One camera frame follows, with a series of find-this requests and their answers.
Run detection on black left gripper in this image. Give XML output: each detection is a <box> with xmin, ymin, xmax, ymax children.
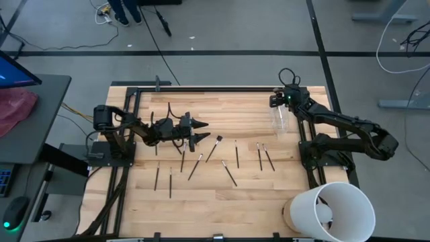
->
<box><xmin>170</xmin><ymin>112</ymin><xmax>212</xmax><ymax>153</ymax></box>

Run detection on black brush with wide head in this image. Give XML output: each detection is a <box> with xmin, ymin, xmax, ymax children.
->
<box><xmin>205</xmin><ymin>135</ymin><xmax>224</xmax><ymax>164</ymax></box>

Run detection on clear plastic container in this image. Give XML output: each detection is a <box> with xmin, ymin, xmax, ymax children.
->
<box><xmin>270</xmin><ymin>104</ymin><xmax>291</xmax><ymax>136</ymax></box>

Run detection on grey desk leg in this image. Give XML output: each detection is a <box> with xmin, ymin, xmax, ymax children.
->
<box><xmin>378</xmin><ymin>63</ymin><xmax>430</xmax><ymax>110</ymax></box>
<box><xmin>351</xmin><ymin>0</ymin><xmax>419</xmax><ymax>24</ymax></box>

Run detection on person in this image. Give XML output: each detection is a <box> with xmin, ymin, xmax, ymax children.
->
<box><xmin>107</xmin><ymin>0</ymin><xmax>143</xmax><ymax>27</ymax></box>

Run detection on dark grey desk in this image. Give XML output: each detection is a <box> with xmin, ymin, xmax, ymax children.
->
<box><xmin>0</xmin><ymin>74</ymin><xmax>73</xmax><ymax>165</ymax></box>

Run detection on pink cloth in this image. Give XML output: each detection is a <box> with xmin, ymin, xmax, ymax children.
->
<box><xmin>0</xmin><ymin>87</ymin><xmax>39</xmax><ymax>138</ymax></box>

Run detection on computer monitor with blue screen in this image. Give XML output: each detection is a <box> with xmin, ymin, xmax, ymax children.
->
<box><xmin>0</xmin><ymin>50</ymin><xmax>43</xmax><ymax>90</ymax></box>

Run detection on black keyboard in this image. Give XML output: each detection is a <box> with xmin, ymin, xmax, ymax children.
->
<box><xmin>0</xmin><ymin>163</ymin><xmax>16</xmax><ymax>198</ymax></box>

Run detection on black computer mouse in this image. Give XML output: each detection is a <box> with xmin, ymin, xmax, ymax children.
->
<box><xmin>2</xmin><ymin>196</ymin><xmax>30</xmax><ymax>231</ymax></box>

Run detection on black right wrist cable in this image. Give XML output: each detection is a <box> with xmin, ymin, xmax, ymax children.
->
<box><xmin>277</xmin><ymin>67</ymin><xmax>302</xmax><ymax>89</ymax></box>

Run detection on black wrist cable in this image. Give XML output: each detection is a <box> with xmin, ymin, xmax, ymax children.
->
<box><xmin>149</xmin><ymin>102</ymin><xmax>185</xmax><ymax>156</ymax></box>
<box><xmin>277</xmin><ymin>67</ymin><xmax>302</xmax><ymax>89</ymax></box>

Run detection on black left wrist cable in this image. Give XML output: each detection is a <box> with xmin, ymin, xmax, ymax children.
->
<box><xmin>149</xmin><ymin>102</ymin><xmax>185</xmax><ymax>156</ymax></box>

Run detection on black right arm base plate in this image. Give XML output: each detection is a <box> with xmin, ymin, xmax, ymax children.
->
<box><xmin>298</xmin><ymin>140</ymin><xmax>349</xmax><ymax>169</ymax></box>

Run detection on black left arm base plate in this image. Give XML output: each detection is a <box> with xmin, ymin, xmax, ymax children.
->
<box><xmin>87</xmin><ymin>140</ymin><xmax>137</xmax><ymax>168</ymax></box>

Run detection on white floor cable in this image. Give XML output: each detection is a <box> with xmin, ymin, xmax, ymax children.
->
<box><xmin>375</xmin><ymin>13</ymin><xmax>430</xmax><ymax>75</ymax></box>

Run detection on long black floor cable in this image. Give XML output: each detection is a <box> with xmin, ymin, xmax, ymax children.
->
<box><xmin>138</xmin><ymin>5</ymin><xmax>181</xmax><ymax>87</ymax></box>

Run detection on thin black floor cable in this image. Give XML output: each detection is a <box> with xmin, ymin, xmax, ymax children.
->
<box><xmin>0</xmin><ymin>23</ymin><xmax>120</xmax><ymax>51</ymax></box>
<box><xmin>404</xmin><ymin>67</ymin><xmax>430</xmax><ymax>172</ymax></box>

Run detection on yellow cables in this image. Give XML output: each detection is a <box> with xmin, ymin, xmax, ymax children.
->
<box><xmin>60</xmin><ymin>102</ymin><xmax>94</xmax><ymax>122</ymax></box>

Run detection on black cable bundle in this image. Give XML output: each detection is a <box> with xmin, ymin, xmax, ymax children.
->
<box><xmin>400</xmin><ymin>19</ymin><xmax>430</xmax><ymax>56</ymax></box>

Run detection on white cable with power strip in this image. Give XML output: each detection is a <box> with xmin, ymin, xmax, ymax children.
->
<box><xmin>95</xmin><ymin>2</ymin><xmax>114</xmax><ymax>26</ymax></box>

